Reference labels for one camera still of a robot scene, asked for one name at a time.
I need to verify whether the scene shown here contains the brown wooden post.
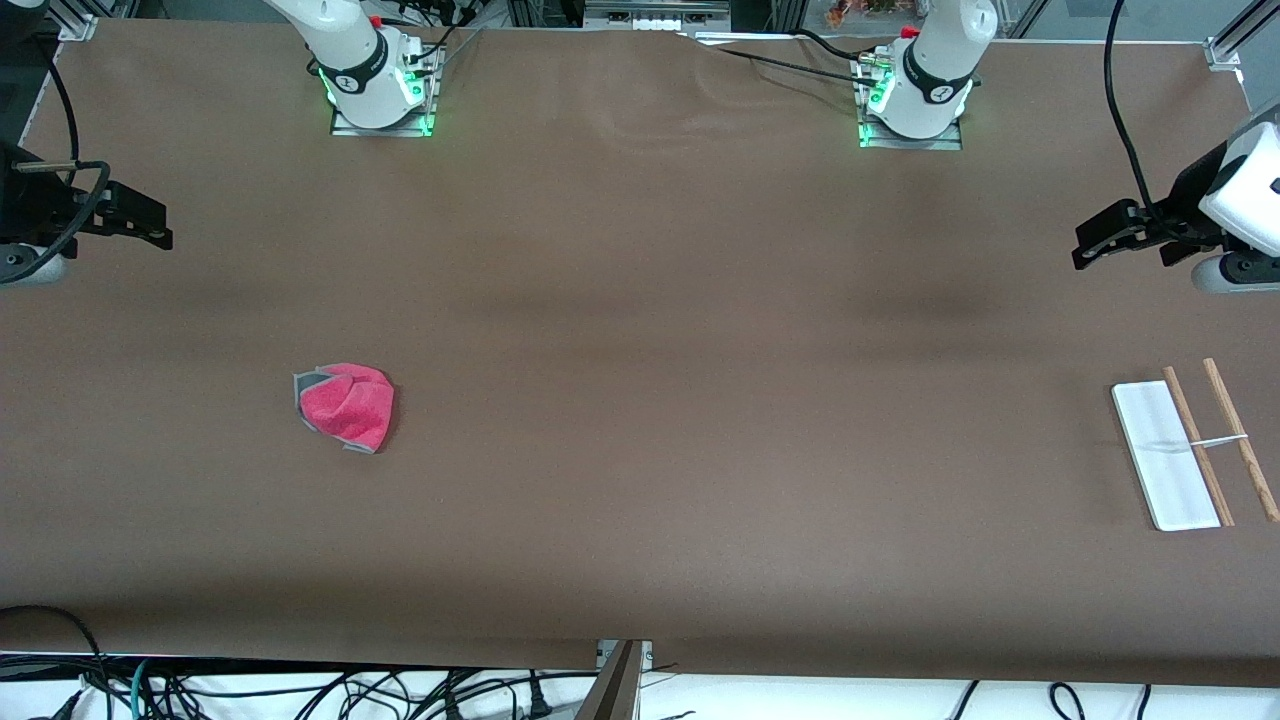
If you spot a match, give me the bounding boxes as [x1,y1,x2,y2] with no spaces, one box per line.
[576,640,646,720]

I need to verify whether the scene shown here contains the brown table cover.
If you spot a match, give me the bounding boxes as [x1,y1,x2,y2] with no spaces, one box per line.
[0,18,1280,689]

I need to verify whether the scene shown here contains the tangled black floor cables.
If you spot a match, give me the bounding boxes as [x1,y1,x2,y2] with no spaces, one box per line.
[150,668,561,720]

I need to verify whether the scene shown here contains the pink and grey towel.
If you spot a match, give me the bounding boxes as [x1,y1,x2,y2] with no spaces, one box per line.
[293,363,396,455]

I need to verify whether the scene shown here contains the thick black floor cable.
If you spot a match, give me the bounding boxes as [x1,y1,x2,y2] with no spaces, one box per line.
[0,604,109,720]

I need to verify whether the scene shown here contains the white power strip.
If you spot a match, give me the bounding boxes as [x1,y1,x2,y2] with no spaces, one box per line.
[584,0,733,33]

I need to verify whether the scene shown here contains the wooden rack rod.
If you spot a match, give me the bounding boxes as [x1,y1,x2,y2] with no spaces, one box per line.
[1162,366,1236,528]
[1202,357,1280,524]

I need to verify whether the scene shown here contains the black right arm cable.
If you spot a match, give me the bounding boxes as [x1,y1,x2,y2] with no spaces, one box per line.
[0,55,113,286]

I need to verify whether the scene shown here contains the aluminium frame profile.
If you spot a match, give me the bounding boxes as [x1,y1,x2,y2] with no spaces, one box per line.
[1205,0,1280,73]
[45,0,101,41]

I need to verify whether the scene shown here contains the white rack base plate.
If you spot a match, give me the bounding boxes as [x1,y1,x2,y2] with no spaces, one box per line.
[1111,381,1222,532]

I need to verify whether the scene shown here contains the black cable across table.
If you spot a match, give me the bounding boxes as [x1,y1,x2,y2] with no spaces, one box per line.
[680,28,891,91]

